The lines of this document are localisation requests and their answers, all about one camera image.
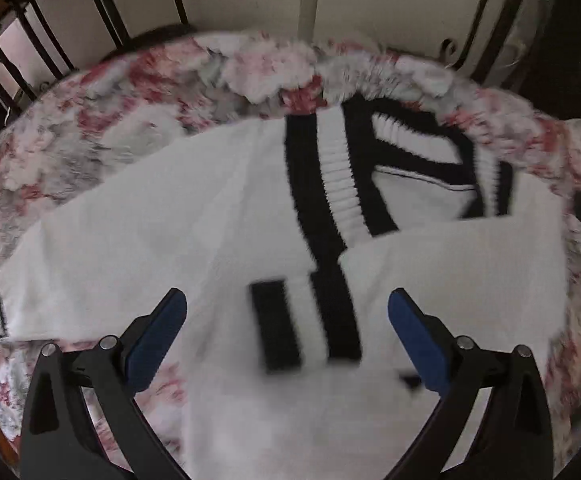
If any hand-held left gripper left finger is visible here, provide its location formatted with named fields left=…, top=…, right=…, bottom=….
left=20, top=287, right=188, bottom=480

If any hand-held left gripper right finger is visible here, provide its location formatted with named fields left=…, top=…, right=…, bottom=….
left=387, top=287, right=556, bottom=480

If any floral plush blanket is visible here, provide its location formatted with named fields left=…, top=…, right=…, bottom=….
left=0, top=30, right=581, bottom=480

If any white sweater with black stripes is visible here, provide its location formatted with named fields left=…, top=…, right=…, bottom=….
left=0, top=95, right=571, bottom=480

